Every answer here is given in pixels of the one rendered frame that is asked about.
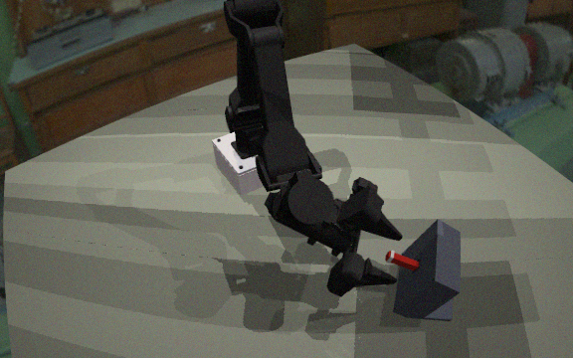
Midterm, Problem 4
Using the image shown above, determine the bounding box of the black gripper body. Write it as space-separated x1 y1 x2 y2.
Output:
304 218 365 297

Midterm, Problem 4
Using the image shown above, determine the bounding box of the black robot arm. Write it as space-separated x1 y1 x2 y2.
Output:
224 0 384 243

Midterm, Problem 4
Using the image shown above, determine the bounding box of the dark grey sloped panel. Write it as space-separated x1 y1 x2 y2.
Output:
393 219 461 321

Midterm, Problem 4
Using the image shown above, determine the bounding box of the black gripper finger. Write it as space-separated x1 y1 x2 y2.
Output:
350 258 397 290
362 212 403 241

